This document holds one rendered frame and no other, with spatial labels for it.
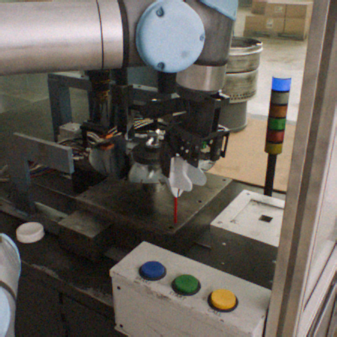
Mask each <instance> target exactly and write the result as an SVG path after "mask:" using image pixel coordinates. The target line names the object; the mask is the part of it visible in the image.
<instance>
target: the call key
mask: <svg viewBox="0 0 337 337"><path fill-rule="evenodd" d="M211 303H212V304H213V305H214V307H216V308H220V309H229V308H232V307H233V306H234V305H235V294H234V293H232V292H231V291H229V290H224V289H219V290H215V291H214V292H213V293H212V295H211Z"/></svg>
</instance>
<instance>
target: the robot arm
mask: <svg viewBox="0 0 337 337"><path fill-rule="evenodd" d="M237 7H238V0H92V1H67V2H16V3H0V77H2V76H14V75H25V74H47V73H59V72H70V71H83V70H93V69H105V68H122V67H137V66H150V67H151V68H153V69H156V70H158V71H164V72H169V73H172V72H177V76H176V82H177V86H176V93H177V95H178V96H180V97H177V98H173V99H168V100H165V101H162V99H159V100H156V99H153V100H151V101H150V102H146V105H142V106H141V112H142V119H148V118H150V120H158V119H160V118H161V117H165V115H167V114H173V113H177V112H182V111H187V112H186V113H182V114H177V115H174V116H173V117H172V120H170V121H169V124H168V126H167V127H166V128H165V134H164V139H163V140H162V146H161V149H160V152H159V163H160V166H161V169H162V174H163V175H164V177H165V181H166V183H167V184H168V189H169V190H170V192H171V193H172V195H173V196H174V197H178V196H180V194H181V193H182V192H183V190H186V191H191V189H192V188H193V185H192V184H197V185H200V186H202V185H204V184H205V183H206V176H205V175H204V173H203V172H202V170H201V169H200V167H199V163H200V160H203V161H205V160H208V159H209V160H211V161H212V162H214V161H217V160H219V159H220V158H221V157H223V158H224V157H225V155H226V148H227V144H228V140H229V133H230V130H229V129H227V128H224V127H222V126H220V125H219V124H220V112H221V108H222V107H226V106H229V100H230V97H229V96H226V95H224V94H222V93H220V92H221V88H222V87H223V82H224V78H225V73H226V66H227V62H228V58H229V50H230V47H231V42H232V35H233V31H234V27H235V21H236V13H237ZM223 137H226V140H225V144H224V148H223V151H222V150H221V148H222V144H223ZM176 154H178V155H179V156H176ZM20 271H21V268H20V257H19V251H18V249H17V246H16V245H15V243H13V241H12V240H11V239H10V238H9V237H7V236H6V235H5V234H3V233H0V337H15V336H14V318H15V311H16V303H17V288H18V281H19V277H20Z"/></svg>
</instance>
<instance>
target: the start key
mask: <svg viewBox="0 0 337 337"><path fill-rule="evenodd" d="M175 288H176V290H178V291H180V292H182V293H192V292H193V291H195V290H196V289H197V288H198V281H197V279H196V277H194V276H192V275H180V276H177V277H176V279H175Z"/></svg>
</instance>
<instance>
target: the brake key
mask: <svg viewBox="0 0 337 337"><path fill-rule="evenodd" d="M163 273H164V266H163V264H162V263H161V262H158V261H155V260H151V261H147V262H145V263H144V264H143V266H142V274H143V275H144V276H146V277H149V278H155V277H159V276H162V275H163Z"/></svg>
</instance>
